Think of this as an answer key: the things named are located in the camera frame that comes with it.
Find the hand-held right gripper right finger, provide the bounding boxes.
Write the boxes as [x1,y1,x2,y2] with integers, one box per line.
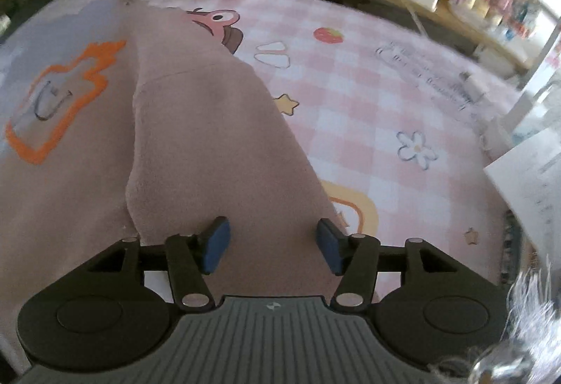
[316,217,475,308]

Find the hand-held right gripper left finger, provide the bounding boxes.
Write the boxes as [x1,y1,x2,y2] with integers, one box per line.
[82,216,231,308]

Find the lavender and brown fleece sweater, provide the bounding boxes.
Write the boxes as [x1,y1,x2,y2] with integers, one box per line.
[0,0,348,343]

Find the pink checked cartoon table mat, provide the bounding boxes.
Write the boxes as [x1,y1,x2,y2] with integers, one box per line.
[0,0,529,367]

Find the white paper sheet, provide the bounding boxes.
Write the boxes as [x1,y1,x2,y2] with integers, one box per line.
[483,142,561,255]

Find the clear crinkled plastic wrap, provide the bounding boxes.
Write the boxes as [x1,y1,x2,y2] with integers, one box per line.
[432,257,561,384]

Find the white charger plug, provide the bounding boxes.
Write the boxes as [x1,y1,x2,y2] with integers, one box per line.
[457,72,486,105]

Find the group of colourful figure stands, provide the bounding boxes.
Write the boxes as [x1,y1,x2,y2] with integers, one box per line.
[442,0,541,40]

